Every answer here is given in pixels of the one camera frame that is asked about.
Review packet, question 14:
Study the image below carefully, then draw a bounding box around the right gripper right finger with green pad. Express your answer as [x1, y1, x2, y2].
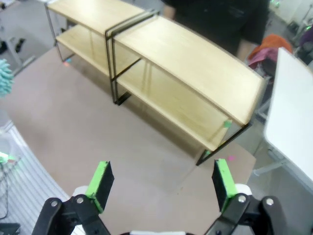
[204, 158, 292, 235]

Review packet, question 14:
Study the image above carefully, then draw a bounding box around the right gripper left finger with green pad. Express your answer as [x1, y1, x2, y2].
[31, 160, 115, 235]

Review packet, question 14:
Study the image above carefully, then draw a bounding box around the teal microfiber duster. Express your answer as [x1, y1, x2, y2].
[0, 59, 14, 98]

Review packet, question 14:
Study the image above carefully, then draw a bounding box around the person right forearm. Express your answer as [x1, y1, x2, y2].
[162, 4, 176, 21]

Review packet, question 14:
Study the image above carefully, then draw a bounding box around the large white side table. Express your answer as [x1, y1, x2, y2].
[252, 46, 313, 196]

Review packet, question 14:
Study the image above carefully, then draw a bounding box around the pink cloth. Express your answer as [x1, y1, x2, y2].
[248, 47, 279, 69]

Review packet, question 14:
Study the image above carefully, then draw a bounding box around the orange cloth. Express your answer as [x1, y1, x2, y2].
[247, 34, 293, 62]

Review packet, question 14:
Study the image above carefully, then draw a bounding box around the small white side table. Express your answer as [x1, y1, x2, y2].
[4, 36, 36, 74]

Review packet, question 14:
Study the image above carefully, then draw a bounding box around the person black shirt torso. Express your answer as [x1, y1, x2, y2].
[162, 0, 270, 56]

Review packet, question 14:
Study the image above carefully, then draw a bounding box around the grey ribbed base plate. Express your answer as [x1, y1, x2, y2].
[0, 121, 71, 235]

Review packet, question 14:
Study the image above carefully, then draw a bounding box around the wooden shelf unit black frame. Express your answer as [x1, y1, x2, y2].
[45, 0, 161, 83]
[104, 15, 268, 167]

